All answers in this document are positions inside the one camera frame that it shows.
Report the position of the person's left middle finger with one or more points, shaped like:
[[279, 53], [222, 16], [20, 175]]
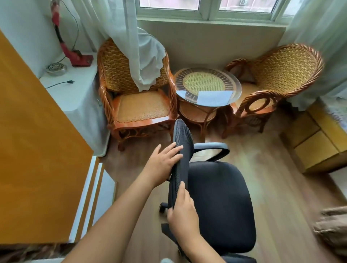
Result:
[[175, 151]]

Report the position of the round glass-topped wicker table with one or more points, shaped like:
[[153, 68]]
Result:
[[203, 81]]

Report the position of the black mesh office chair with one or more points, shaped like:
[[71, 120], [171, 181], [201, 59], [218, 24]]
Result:
[[219, 203]]

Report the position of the white drawer unit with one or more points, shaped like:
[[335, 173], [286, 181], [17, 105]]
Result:
[[106, 195]]

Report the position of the person's right hand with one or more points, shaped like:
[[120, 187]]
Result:
[[184, 219]]

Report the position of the person's right forearm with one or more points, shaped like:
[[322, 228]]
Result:
[[202, 252]]

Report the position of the yellow wooden bed drawers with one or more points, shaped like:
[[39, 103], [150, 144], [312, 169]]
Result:
[[315, 147]]

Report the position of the brown crumpled blanket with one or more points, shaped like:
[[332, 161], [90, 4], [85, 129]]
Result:
[[332, 230]]

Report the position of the person's right thumb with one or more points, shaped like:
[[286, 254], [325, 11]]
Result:
[[180, 193]]

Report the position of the white covered cabinet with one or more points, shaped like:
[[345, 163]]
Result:
[[81, 116]]

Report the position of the white sheer curtain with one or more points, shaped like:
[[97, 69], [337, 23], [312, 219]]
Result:
[[320, 29], [130, 40]]

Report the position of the white window frame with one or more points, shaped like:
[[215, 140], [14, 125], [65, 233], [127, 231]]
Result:
[[208, 12]]

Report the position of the person's left hand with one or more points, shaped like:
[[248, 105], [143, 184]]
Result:
[[158, 168]]

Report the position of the person's left little finger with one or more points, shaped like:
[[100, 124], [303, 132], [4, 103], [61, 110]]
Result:
[[157, 149]]

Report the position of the orange wooden desk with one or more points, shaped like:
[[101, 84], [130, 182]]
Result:
[[40, 151]]

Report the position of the wicker armchair with round back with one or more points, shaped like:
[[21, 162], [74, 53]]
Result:
[[284, 67]]

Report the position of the wicker armchair with square seat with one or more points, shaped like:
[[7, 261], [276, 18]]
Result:
[[141, 108]]

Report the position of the round metal grille disc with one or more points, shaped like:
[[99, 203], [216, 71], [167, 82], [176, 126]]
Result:
[[55, 68]]

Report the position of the red handheld appliance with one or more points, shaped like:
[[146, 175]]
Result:
[[77, 58]]

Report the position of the person's left forearm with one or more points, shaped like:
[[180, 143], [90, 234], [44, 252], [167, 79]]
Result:
[[113, 225]]

